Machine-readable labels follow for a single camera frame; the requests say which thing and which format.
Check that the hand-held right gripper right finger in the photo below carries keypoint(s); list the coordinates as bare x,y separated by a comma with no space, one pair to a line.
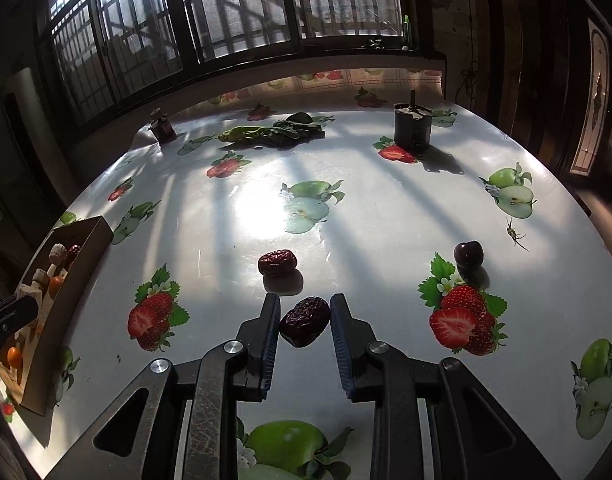
340,350

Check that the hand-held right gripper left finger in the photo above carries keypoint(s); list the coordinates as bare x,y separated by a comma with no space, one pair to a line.
270,350

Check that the orange mandarin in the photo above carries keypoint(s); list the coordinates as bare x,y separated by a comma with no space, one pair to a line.
14,357
56,284

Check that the dark red jujube date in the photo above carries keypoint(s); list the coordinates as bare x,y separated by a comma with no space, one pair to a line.
306,322

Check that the brown cardboard box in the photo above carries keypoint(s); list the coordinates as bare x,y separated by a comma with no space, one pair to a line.
80,285

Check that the fruit print tablecloth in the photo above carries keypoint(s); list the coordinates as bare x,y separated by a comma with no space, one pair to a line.
386,220

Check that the dark cherry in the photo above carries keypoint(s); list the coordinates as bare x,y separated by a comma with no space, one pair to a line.
468,255

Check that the green leafy vegetable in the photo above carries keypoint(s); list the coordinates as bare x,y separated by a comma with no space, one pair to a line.
271,135

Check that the small dark jar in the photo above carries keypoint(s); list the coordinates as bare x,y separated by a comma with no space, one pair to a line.
163,128

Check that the small items on sill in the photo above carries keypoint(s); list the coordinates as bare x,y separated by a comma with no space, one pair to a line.
376,44

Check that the green bottle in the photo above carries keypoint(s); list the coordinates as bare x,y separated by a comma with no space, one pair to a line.
407,30

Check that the ornate glass door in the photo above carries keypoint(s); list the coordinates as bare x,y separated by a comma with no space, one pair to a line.
593,110

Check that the barred window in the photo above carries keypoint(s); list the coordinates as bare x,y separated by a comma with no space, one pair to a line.
185,10

